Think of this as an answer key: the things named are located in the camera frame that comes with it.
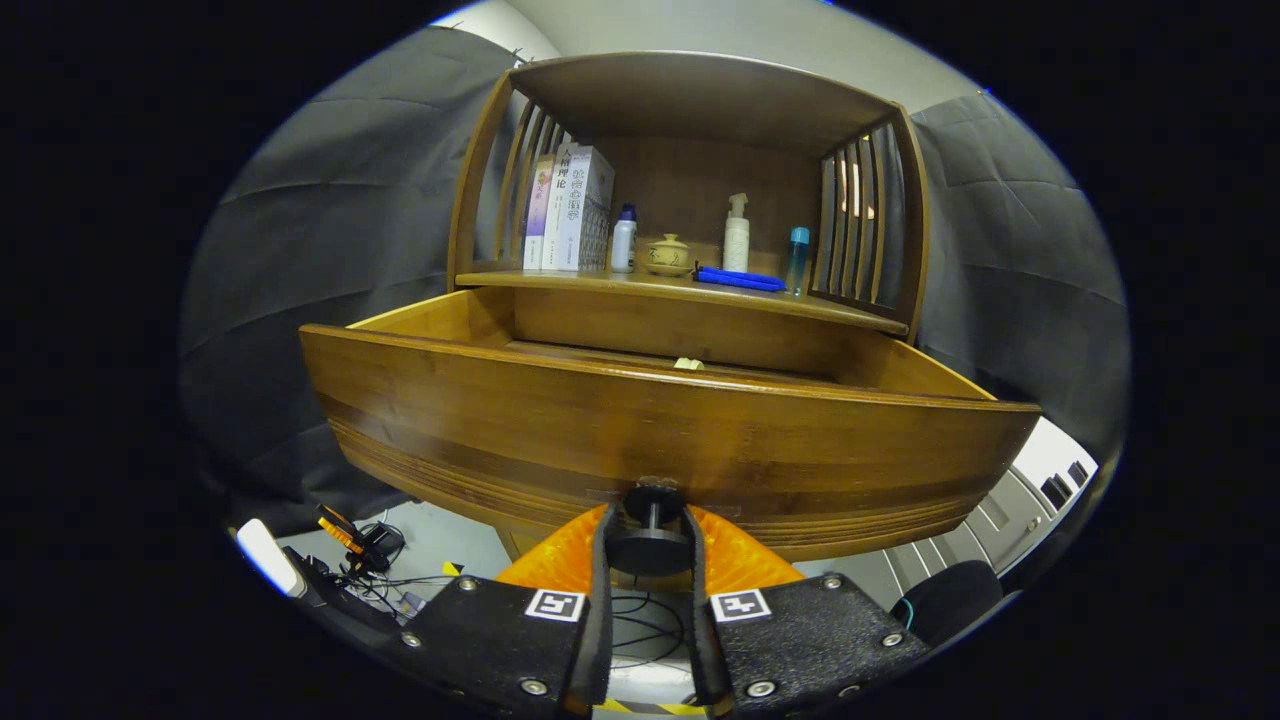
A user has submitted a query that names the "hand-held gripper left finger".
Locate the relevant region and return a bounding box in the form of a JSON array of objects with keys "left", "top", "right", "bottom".
[{"left": 395, "top": 503, "right": 616, "bottom": 719}]

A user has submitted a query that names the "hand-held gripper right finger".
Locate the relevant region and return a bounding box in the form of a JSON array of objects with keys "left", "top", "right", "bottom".
[{"left": 685, "top": 505, "right": 931, "bottom": 719}]

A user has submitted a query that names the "brown wooden drawer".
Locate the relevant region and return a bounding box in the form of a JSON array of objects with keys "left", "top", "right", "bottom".
[{"left": 298, "top": 288, "right": 1043, "bottom": 579}]

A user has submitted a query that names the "white drawer unit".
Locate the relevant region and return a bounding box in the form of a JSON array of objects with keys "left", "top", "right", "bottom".
[{"left": 850, "top": 415, "right": 1101, "bottom": 611}]

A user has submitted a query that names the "brown wooden countertop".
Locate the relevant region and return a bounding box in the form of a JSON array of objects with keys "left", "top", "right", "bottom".
[{"left": 455, "top": 268, "right": 909, "bottom": 336}]

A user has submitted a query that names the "brown wooden cabinet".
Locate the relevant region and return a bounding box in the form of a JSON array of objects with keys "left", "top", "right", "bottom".
[{"left": 447, "top": 50, "right": 933, "bottom": 561}]

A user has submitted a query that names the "black round seat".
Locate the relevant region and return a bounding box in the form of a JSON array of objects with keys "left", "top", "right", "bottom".
[{"left": 890, "top": 560, "right": 1006, "bottom": 646}]

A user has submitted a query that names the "orange black gripper on floor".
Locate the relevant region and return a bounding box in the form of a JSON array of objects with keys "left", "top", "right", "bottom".
[{"left": 315, "top": 505, "right": 406, "bottom": 576}]

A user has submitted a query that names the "white rounded device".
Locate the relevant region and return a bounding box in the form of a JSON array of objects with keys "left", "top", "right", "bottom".
[{"left": 235, "top": 518, "right": 306, "bottom": 599}]

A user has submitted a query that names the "beige lidded tea bowl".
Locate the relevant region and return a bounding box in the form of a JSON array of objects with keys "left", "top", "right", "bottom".
[{"left": 643, "top": 234, "right": 693, "bottom": 278}]

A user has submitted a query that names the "white bottle with blue cap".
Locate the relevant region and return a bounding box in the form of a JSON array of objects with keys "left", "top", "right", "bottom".
[{"left": 610, "top": 204, "right": 638, "bottom": 274}]

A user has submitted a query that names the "white pump bottle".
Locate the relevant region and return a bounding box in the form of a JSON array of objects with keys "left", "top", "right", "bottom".
[{"left": 722, "top": 193, "right": 751, "bottom": 273}]

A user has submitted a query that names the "thick grey white book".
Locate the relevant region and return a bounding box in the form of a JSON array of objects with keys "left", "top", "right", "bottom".
[{"left": 557, "top": 147, "right": 616, "bottom": 273}]

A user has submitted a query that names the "thin pink book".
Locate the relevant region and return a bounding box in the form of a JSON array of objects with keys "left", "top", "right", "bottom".
[{"left": 523, "top": 158, "right": 554, "bottom": 269}]

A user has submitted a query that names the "black backdrop cloth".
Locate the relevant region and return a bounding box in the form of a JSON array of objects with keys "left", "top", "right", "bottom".
[{"left": 180, "top": 25, "right": 1131, "bottom": 536}]

